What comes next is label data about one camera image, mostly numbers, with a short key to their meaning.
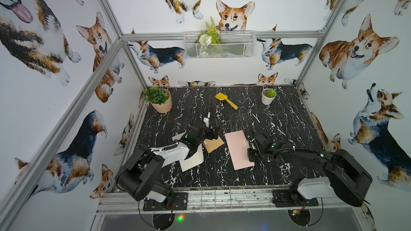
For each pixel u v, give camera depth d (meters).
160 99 0.95
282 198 0.73
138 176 0.43
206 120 0.78
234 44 0.92
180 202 0.73
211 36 0.82
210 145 0.91
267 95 1.03
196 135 0.69
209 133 0.80
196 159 0.85
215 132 0.81
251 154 0.78
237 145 0.93
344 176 0.43
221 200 0.75
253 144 0.71
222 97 1.13
